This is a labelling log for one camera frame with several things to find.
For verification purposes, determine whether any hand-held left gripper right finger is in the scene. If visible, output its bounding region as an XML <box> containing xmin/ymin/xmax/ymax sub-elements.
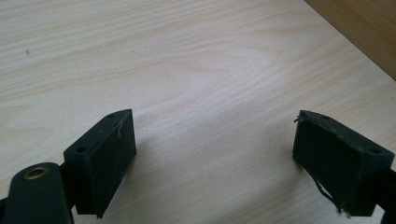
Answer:
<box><xmin>292</xmin><ymin>109</ymin><xmax>396</xmax><ymax>217</ymax></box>

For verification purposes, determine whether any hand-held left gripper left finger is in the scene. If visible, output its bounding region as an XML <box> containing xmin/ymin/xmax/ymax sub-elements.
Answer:
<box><xmin>64</xmin><ymin>108</ymin><xmax>137</xmax><ymax>219</ymax></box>

